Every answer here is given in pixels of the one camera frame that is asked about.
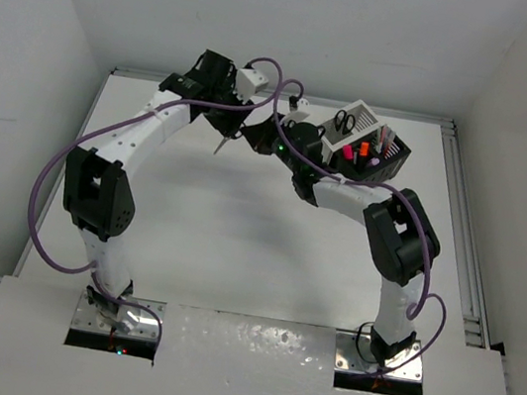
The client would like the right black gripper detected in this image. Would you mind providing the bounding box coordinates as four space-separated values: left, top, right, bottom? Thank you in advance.
237 107 309 174

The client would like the pink highlighter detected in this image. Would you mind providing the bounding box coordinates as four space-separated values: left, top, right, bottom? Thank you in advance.
342 145 355 161

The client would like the orange highlighter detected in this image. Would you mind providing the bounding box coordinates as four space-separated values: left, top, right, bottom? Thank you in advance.
359 142 370 157

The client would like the blue gel pen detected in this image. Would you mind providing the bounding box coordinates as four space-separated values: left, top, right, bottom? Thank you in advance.
381 126 396 154

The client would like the pink gel pen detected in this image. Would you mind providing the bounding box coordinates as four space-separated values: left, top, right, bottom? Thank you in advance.
376 125 387 153

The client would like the orange gel pen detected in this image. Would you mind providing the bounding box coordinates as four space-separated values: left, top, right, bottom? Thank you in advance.
384 132 398 158

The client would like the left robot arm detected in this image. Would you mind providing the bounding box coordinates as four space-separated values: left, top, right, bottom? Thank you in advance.
62 50 268 300

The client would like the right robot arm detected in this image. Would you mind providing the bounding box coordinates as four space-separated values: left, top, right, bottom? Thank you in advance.
239 119 441 367

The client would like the white slotted container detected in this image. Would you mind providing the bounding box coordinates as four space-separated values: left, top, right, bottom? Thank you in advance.
320 99 381 163

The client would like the black slotted container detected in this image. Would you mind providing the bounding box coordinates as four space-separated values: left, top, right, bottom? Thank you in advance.
335 132 411 183

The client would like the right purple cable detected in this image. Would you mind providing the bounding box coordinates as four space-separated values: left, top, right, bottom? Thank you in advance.
232 76 480 389

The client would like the purple cable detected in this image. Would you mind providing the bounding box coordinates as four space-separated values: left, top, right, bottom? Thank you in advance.
232 76 480 389
11 23 287 355

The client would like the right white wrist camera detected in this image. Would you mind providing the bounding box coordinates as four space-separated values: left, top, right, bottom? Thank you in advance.
280 96 311 125

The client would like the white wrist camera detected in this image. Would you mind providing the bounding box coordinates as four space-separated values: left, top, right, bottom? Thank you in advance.
280 96 311 125
234 67 269 103

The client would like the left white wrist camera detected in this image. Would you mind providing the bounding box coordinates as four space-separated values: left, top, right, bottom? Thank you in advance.
234 67 269 103

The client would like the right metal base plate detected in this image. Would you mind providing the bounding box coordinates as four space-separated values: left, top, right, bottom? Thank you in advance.
334 330 424 384

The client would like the metal base plate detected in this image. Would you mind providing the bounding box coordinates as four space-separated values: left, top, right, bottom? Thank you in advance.
334 330 424 384
71 290 167 341

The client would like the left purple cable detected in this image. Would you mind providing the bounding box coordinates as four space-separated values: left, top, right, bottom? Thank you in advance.
11 23 287 355

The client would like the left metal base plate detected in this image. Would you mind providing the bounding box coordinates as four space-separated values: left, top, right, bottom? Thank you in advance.
71 290 167 341

